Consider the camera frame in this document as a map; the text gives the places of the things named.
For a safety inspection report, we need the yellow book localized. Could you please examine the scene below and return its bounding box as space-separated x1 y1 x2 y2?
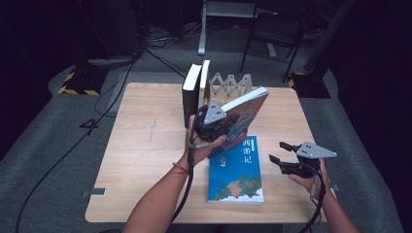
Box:
196 59 212 110

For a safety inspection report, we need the black book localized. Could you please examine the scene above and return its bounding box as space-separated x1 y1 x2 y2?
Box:
181 63 204 130

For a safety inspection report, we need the right hand-held gripper cable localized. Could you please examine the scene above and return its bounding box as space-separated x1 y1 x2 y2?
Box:
296 161 327 233

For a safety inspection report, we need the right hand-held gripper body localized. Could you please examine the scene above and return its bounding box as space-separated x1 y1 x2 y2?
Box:
288 141 338 179

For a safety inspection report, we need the bundle of floor cables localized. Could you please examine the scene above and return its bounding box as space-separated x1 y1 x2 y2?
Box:
142 21 202 52

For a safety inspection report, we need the white metal stand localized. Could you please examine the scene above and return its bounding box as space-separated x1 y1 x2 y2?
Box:
197 0 280 57

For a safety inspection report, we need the person's left hand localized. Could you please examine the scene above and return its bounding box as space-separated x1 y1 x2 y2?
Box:
177 116 227 172

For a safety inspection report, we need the left hand-held gripper cable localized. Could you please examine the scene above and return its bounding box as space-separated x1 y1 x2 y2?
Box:
169 105 209 225

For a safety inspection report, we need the dark slanted beam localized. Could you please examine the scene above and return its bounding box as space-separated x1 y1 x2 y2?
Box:
302 0 357 74

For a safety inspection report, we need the person's right hand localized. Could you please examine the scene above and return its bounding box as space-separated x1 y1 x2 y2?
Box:
289 158 332 200

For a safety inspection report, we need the expandable metal bookend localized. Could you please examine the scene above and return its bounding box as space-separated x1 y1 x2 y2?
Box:
207 72 255 107

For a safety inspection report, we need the orange bracelet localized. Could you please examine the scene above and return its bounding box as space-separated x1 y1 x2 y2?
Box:
172 162 190 176

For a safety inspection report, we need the blue book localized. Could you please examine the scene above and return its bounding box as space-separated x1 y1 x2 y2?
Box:
207 135 265 205

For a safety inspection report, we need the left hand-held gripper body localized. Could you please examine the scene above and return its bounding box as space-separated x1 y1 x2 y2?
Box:
193 99 231 143

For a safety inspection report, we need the black yellow striped base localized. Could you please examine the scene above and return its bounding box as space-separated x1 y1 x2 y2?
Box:
288 71 332 100
57 66 109 97

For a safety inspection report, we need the long black floor cable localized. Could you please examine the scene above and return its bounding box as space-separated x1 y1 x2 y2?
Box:
14 52 144 233

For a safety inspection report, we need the red illustrated book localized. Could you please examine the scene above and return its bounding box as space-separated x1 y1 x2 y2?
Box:
208 84 270 159

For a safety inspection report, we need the hand-held gripper cable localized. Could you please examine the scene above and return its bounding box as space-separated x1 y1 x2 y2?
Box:
296 161 327 233
169 105 209 225

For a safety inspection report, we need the black chair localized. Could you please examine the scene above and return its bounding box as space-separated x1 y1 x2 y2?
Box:
239 12 306 83

